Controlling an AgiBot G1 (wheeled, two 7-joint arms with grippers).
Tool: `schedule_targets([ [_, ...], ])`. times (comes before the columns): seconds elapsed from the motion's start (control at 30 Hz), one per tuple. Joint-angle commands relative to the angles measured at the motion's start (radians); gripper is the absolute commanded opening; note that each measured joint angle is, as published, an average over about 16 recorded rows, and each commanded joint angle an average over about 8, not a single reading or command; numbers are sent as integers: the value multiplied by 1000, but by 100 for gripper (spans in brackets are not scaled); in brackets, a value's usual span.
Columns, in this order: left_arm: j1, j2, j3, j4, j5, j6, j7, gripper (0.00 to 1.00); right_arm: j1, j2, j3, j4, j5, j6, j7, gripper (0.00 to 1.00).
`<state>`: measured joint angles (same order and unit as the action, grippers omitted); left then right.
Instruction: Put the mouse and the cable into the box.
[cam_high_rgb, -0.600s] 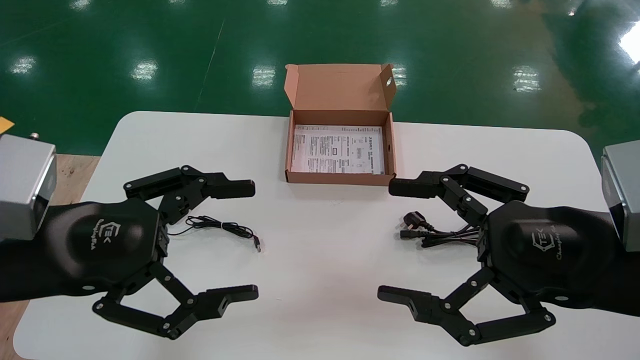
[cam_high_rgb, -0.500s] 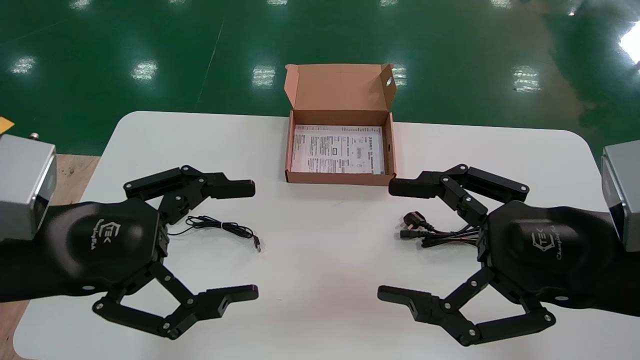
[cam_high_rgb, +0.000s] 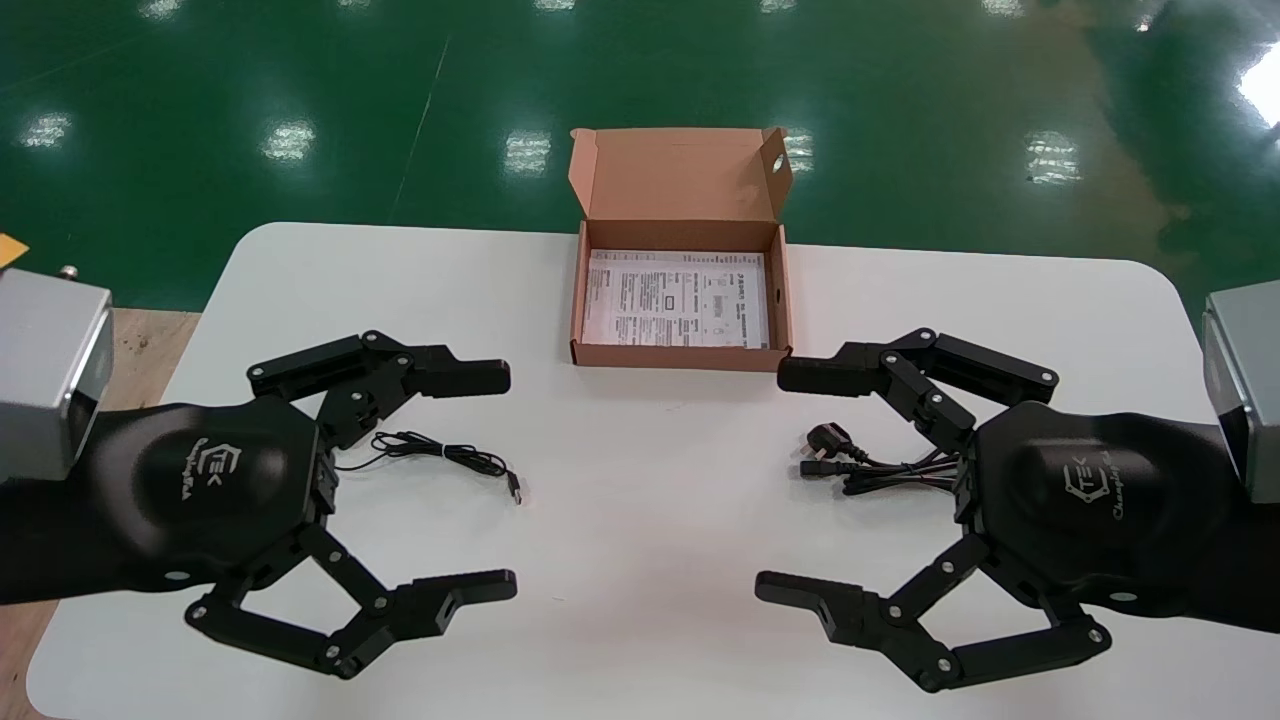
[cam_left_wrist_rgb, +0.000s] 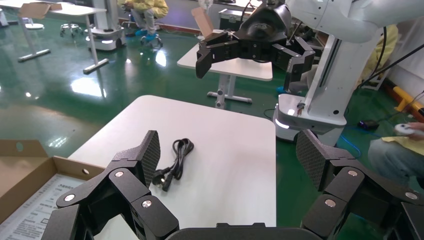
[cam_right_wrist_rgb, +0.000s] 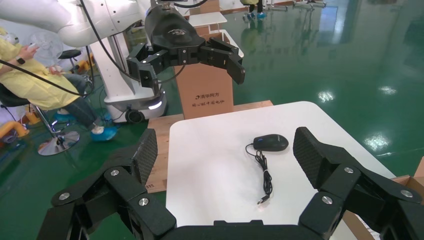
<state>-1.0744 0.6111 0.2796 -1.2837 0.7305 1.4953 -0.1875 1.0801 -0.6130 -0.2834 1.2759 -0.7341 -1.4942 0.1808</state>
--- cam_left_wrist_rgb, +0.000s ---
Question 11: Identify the person wearing blue shoe covers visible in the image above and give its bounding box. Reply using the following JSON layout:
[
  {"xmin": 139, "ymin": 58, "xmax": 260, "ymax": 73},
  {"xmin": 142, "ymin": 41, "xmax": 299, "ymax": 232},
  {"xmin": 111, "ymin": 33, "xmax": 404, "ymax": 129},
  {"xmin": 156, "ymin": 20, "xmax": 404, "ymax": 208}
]
[{"xmin": 116, "ymin": 0, "xmax": 170, "ymax": 38}]

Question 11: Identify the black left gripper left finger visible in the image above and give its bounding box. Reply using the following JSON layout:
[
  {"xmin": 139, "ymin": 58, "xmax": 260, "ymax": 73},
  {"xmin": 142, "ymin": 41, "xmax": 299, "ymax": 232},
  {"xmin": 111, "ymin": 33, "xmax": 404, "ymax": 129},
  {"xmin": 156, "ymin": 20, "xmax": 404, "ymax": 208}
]
[{"xmin": 41, "ymin": 130, "xmax": 180, "ymax": 240}]

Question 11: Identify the wheeled metal stool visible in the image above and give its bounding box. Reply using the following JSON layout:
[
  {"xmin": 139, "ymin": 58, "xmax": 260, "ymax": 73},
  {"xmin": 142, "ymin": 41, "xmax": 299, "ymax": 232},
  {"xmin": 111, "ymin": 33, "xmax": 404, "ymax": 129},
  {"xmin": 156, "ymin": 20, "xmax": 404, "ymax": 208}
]
[{"xmin": 59, "ymin": 22, "xmax": 84, "ymax": 38}]

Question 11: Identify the yellow floor guard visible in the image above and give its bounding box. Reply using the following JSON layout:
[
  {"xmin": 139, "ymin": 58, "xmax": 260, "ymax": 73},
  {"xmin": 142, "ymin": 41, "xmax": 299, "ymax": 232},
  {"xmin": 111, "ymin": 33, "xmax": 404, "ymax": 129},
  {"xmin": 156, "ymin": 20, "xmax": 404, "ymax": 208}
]
[{"xmin": 392, "ymin": 85, "xmax": 424, "ymax": 122}]

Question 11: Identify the thick black power cord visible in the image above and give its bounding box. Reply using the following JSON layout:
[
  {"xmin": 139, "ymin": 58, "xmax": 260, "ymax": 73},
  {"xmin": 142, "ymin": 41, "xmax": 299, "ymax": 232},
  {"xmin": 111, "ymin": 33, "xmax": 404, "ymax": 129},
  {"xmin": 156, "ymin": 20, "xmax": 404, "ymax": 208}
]
[{"xmin": 152, "ymin": 138, "xmax": 195, "ymax": 192}]

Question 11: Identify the printed paper sheet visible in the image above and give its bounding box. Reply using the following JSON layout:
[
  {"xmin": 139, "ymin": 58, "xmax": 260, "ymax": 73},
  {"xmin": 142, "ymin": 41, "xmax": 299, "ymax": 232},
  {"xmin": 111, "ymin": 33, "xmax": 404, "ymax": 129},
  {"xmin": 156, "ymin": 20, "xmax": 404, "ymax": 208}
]
[{"xmin": 0, "ymin": 173, "xmax": 88, "ymax": 240}]

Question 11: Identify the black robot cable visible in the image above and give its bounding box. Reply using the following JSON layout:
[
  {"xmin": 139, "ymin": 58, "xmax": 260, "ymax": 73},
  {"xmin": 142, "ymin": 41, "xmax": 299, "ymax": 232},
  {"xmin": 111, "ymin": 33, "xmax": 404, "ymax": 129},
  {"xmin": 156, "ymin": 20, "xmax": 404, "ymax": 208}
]
[
  {"xmin": 365, "ymin": 26, "xmax": 388, "ymax": 80},
  {"xmin": 357, "ymin": 43, "xmax": 424, "ymax": 89}
]

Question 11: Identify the blue floor cable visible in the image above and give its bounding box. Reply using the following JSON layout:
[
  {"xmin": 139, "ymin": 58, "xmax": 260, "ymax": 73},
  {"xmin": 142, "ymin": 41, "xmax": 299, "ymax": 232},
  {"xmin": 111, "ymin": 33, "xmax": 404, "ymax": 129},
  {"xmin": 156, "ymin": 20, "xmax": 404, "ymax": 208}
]
[{"xmin": 337, "ymin": 125, "xmax": 383, "ymax": 159}]

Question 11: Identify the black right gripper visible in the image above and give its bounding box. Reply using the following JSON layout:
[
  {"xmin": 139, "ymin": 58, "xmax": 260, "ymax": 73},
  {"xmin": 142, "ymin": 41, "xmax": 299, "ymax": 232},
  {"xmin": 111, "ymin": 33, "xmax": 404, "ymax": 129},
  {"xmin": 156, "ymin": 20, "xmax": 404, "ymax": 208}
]
[{"xmin": 195, "ymin": 3, "xmax": 316, "ymax": 92}]

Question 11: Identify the black power adapter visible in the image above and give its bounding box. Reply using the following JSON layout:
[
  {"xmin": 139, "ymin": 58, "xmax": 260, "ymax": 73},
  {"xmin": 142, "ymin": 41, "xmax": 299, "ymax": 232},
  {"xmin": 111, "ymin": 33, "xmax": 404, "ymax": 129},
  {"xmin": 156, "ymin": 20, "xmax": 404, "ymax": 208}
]
[{"xmin": 357, "ymin": 119, "xmax": 381, "ymax": 131}]

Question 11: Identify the black equipment case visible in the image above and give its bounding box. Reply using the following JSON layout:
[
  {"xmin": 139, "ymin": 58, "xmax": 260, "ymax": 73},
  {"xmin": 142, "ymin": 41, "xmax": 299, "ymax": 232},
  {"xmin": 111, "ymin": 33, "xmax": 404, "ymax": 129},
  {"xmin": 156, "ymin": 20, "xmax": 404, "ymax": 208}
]
[{"xmin": 218, "ymin": 8, "xmax": 254, "ymax": 32}]

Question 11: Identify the person in yellow coat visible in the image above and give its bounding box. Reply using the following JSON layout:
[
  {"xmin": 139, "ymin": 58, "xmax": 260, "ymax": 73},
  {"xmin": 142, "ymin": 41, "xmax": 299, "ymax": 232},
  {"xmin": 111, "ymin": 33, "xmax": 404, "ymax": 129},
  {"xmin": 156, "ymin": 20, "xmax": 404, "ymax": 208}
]
[{"xmin": 357, "ymin": 23, "xmax": 400, "ymax": 88}]

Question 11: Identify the white robot wheeled base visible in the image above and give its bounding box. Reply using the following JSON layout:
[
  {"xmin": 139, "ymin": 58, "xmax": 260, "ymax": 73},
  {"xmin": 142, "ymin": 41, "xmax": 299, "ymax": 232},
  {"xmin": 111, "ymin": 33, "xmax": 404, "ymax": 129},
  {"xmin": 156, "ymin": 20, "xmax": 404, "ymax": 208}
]
[{"xmin": 272, "ymin": 93, "xmax": 347, "ymax": 147}]

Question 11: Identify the brown cardboard storage box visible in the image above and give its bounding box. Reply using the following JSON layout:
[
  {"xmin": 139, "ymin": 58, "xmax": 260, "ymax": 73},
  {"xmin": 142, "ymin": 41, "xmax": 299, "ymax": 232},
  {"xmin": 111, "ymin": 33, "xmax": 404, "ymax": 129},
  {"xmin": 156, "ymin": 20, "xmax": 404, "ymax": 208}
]
[{"xmin": 0, "ymin": 139, "xmax": 106, "ymax": 226}]

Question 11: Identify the white game controller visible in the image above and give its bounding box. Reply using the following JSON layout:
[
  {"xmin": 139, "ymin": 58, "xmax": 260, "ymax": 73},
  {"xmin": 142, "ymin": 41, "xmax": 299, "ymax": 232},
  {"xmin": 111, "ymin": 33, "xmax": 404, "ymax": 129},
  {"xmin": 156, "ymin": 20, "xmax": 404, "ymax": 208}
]
[{"xmin": 393, "ymin": 123, "xmax": 424, "ymax": 137}]

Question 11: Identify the blue wheeled stool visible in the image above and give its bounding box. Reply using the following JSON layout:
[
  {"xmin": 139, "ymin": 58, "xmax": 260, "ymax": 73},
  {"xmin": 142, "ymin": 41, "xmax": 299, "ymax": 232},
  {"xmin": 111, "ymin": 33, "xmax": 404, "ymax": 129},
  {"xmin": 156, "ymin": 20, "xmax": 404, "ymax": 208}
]
[{"xmin": 139, "ymin": 32, "xmax": 164, "ymax": 48}]

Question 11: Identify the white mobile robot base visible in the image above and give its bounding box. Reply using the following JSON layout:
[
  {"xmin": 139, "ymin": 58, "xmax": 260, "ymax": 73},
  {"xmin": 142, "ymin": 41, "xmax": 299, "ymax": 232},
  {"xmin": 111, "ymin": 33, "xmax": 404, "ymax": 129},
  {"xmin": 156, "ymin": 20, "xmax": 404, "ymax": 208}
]
[{"xmin": 85, "ymin": 0, "xmax": 127, "ymax": 52}]

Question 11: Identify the open cardboard box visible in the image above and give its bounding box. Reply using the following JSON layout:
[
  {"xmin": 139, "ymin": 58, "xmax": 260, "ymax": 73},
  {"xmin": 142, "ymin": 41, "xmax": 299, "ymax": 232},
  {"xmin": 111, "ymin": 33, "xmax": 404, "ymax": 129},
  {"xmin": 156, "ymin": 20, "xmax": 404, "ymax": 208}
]
[{"xmin": 191, "ymin": 6, "xmax": 229, "ymax": 41}]

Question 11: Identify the operator hand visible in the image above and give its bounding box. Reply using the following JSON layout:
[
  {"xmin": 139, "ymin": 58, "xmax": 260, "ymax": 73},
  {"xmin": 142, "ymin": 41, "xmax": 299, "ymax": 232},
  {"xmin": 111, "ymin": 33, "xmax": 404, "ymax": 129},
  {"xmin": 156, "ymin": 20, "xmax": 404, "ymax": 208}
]
[{"xmin": 407, "ymin": 121, "xmax": 424, "ymax": 133}]

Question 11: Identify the long white table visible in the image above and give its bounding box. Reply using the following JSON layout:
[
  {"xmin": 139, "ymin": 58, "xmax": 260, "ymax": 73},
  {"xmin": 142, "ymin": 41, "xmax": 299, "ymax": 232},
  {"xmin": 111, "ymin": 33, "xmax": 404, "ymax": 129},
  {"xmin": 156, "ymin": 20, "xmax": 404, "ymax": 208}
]
[{"xmin": 0, "ymin": 0, "xmax": 110, "ymax": 75}]

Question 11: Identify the operator in grey trousers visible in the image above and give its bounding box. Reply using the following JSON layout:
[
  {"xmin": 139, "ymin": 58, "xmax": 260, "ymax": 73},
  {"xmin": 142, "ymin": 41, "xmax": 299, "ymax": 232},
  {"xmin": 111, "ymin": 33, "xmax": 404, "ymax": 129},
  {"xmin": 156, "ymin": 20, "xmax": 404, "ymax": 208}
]
[{"xmin": 367, "ymin": 135, "xmax": 424, "ymax": 190}]

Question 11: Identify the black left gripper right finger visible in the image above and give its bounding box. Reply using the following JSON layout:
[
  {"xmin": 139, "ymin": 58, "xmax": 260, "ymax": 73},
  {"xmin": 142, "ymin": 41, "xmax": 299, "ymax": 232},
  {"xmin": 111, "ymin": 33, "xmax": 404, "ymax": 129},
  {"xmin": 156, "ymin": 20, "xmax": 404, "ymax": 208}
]
[{"xmin": 295, "ymin": 129, "xmax": 424, "ymax": 240}]

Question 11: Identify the white table with grey leg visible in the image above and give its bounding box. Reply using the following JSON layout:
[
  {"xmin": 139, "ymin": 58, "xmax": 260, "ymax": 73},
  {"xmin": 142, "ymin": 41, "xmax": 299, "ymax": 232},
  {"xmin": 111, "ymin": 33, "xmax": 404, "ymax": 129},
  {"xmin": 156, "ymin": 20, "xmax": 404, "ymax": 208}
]
[{"xmin": 177, "ymin": 29, "xmax": 274, "ymax": 110}]

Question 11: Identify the white robot torso column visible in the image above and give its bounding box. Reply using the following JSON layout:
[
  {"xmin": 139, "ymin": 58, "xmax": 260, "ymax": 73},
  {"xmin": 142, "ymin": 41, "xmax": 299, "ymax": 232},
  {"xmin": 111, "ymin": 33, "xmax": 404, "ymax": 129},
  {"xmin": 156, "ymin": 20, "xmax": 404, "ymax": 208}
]
[{"xmin": 304, "ymin": 31, "xmax": 382, "ymax": 118}]

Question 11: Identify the flat cardboard box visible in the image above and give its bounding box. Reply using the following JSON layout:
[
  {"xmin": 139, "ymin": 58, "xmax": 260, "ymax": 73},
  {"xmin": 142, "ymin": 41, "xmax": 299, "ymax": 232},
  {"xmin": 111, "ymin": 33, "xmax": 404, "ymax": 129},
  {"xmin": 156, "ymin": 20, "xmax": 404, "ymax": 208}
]
[{"xmin": 17, "ymin": 2, "xmax": 63, "ymax": 20}]

